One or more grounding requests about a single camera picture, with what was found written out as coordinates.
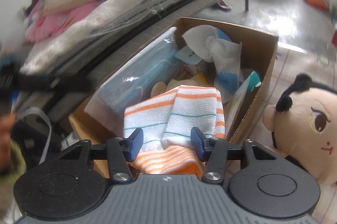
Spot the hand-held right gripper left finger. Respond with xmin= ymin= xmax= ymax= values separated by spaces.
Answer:
xmin=59 ymin=128 xmax=144 ymax=184

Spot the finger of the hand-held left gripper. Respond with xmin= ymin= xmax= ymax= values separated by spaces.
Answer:
xmin=14 ymin=74 xmax=93 ymax=93

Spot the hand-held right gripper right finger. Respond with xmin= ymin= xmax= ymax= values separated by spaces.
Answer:
xmin=191 ymin=127 xmax=280 ymax=184

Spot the orange striped white towel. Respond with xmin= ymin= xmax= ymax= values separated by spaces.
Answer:
xmin=123 ymin=85 xmax=226 ymax=175

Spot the beige round pad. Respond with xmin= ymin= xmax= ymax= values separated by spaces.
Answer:
xmin=151 ymin=82 xmax=168 ymax=97

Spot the clear packet of face masks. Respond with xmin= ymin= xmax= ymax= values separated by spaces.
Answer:
xmin=84 ymin=26 xmax=183 ymax=119

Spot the teal white packet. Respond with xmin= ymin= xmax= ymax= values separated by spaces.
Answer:
xmin=225 ymin=71 xmax=263 ymax=135

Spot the white blue small packet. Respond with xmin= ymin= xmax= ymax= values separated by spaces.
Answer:
xmin=175 ymin=45 xmax=209 ymax=77

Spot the white and blue towel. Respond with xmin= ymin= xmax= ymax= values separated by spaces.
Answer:
xmin=182 ymin=25 xmax=247 ymax=98

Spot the brown cardboard box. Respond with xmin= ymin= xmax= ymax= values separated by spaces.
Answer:
xmin=68 ymin=17 xmax=279 ymax=180

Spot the black-haired plush doll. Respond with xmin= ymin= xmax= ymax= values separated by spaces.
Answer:
xmin=262 ymin=74 xmax=337 ymax=217

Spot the person's left hand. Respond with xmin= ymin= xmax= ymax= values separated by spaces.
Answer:
xmin=0 ymin=114 xmax=15 ymax=140

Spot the pink dotted blanket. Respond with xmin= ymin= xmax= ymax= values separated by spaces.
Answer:
xmin=25 ymin=0 xmax=102 ymax=43

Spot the white lace sheet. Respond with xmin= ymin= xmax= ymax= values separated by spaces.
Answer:
xmin=21 ymin=0 xmax=164 ymax=75

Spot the bed with piled bedding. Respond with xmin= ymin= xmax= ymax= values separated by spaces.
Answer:
xmin=20 ymin=0 xmax=250 ymax=110

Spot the checked printed sheet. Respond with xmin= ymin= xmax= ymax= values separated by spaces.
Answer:
xmin=224 ymin=42 xmax=337 ymax=224

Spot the brown slipper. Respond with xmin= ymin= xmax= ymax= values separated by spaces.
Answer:
xmin=216 ymin=0 xmax=232 ymax=11

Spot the black bag grey strap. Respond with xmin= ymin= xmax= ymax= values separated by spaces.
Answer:
xmin=12 ymin=107 xmax=69 ymax=162

